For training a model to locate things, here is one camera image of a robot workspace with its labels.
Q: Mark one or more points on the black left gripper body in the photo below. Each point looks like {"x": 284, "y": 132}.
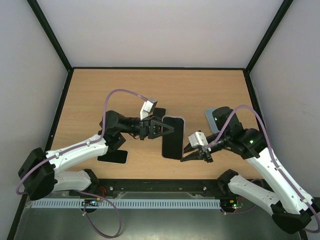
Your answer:
{"x": 144, "y": 127}

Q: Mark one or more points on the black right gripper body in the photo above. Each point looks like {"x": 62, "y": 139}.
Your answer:
{"x": 206, "y": 153}

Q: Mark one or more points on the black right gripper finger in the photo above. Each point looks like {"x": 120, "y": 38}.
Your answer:
{"x": 194, "y": 156}
{"x": 189, "y": 148}

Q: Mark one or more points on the light blue phone case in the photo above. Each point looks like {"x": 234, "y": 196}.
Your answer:
{"x": 211, "y": 122}

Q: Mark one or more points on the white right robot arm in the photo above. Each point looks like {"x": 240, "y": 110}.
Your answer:
{"x": 290, "y": 206}

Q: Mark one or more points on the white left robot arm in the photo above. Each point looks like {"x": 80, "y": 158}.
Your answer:
{"x": 44, "y": 172}

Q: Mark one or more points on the phone in white case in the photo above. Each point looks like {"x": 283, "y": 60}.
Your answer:
{"x": 116, "y": 157}

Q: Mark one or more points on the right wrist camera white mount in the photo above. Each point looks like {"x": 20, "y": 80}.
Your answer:
{"x": 198, "y": 140}

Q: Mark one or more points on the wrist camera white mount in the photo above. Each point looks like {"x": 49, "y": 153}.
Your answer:
{"x": 147, "y": 108}
{"x": 198, "y": 140}

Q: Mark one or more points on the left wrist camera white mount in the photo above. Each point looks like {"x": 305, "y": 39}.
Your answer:
{"x": 147, "y": 108}

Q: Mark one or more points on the white slotted cable duct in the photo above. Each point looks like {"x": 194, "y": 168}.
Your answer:
{"x": 73, "y": 203}

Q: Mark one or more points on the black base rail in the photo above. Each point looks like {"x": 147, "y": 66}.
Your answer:
{"x": 203, "y": 187}

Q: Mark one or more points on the black enclosure frame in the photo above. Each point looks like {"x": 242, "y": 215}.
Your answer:
{"x": 34, "y": 5}

